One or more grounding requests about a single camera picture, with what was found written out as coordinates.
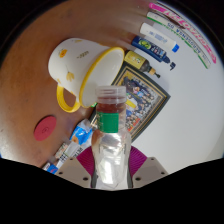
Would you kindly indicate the clear plastic bottle green label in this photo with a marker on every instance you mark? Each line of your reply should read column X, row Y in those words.
column 110, row 156

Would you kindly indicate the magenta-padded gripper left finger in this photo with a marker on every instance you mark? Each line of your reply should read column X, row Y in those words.
column 75, row 170

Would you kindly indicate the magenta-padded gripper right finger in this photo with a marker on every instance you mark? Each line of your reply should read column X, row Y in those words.
column 148, row 170

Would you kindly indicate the brown bottle yellow label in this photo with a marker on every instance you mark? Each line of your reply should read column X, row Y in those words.
column 136, row 60

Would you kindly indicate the tall pink box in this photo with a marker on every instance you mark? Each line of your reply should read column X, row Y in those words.
column 186, row 26

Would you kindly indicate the dark blue pump bottle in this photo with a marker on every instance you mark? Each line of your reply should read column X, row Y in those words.
column 150, row 47

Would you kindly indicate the white mug yellow rim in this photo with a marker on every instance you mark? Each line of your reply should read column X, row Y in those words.
column 73, row 63

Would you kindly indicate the blue tissue pack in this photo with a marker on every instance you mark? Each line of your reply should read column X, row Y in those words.
column 80, row 133

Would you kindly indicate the tall white green box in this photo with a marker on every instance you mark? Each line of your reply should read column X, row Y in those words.
column 180, row 35

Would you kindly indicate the white bottle blue cap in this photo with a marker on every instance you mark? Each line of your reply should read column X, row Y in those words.
column 156, row 36

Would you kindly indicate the small snack packet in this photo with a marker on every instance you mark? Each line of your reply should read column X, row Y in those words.
column 61, row 150

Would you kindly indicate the flat round red coaster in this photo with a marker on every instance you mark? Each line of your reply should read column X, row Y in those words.
column 45, row 128

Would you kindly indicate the framed group photo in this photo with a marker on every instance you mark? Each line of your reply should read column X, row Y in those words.
column 146, row 96

